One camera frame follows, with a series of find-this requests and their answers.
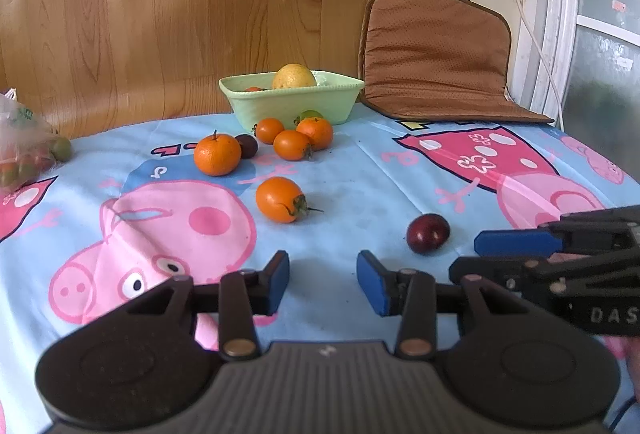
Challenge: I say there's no dark red plum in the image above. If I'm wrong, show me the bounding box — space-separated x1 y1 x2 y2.
406 213 451 255

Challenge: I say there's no orange tomato with calyx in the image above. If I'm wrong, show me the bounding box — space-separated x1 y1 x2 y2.
255 176 323 224

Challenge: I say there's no person's right hand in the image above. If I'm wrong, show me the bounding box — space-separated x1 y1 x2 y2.
624 338 640 407

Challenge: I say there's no pale green bowl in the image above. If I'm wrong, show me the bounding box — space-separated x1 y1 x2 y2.
218 69 366 128

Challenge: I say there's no large yellow grapefruit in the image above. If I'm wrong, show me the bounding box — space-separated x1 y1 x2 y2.
271 63 318 89

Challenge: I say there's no brown cushion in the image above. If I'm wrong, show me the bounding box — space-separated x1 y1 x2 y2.
356 0 555 125

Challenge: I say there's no small dark plum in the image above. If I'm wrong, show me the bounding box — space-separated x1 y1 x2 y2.
235 133 259 160

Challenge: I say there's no small olive green fruit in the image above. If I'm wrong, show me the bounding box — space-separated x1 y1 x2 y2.
50 136 73 162

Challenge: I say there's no cartoon pig printed cloth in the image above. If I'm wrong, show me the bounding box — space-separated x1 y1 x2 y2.
0 101 640 434

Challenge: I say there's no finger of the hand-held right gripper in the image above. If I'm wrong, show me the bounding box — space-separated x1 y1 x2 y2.
448 255 543 291
474 205 640 258

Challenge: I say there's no clear plastic bag of fruit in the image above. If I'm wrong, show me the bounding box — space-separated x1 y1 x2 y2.
0 88 73 190

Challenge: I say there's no tangerine with stem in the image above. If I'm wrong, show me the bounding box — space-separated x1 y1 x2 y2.
194 130 242 177

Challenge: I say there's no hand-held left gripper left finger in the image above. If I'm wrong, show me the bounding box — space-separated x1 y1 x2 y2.
95 250 291 361

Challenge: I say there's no wood grain panel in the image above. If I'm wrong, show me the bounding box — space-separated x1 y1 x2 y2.
0 0 383 141

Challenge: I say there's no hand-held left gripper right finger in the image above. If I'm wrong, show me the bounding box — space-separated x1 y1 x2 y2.
356 250 553 360

